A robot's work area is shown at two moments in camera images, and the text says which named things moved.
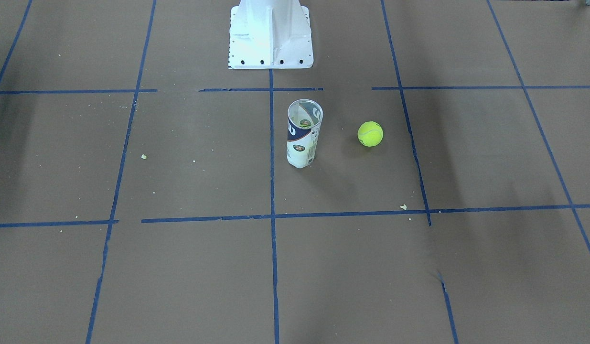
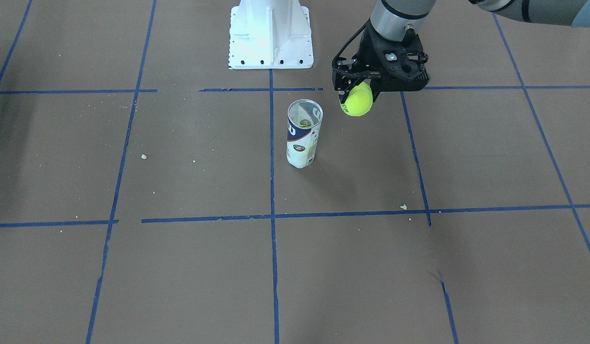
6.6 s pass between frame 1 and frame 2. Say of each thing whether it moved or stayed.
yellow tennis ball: moved
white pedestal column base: stayed
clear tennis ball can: stayed
